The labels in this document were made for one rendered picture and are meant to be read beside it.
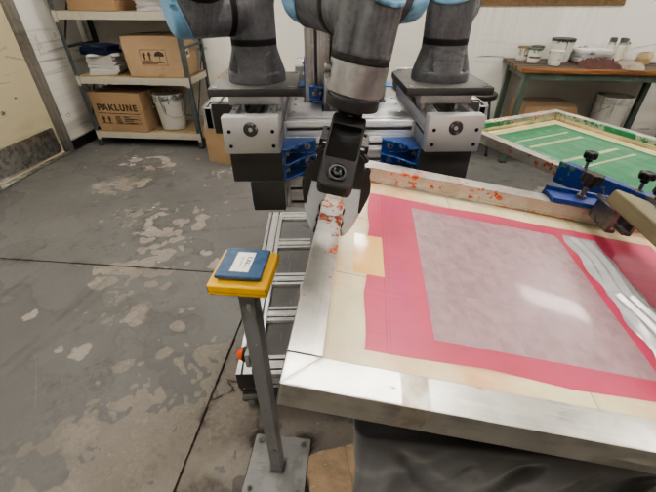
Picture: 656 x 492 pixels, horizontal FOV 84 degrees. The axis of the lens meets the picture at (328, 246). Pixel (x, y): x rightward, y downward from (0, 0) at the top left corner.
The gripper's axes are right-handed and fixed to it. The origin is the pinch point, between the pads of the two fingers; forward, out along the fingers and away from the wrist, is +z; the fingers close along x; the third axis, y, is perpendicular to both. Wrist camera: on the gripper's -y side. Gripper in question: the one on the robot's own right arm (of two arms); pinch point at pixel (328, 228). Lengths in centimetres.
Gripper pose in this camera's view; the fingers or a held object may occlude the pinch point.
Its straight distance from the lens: 58.4
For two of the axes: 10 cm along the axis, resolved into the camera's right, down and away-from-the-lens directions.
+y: 1.0, -5.7, 8.1
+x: -9.8, -1.9, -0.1
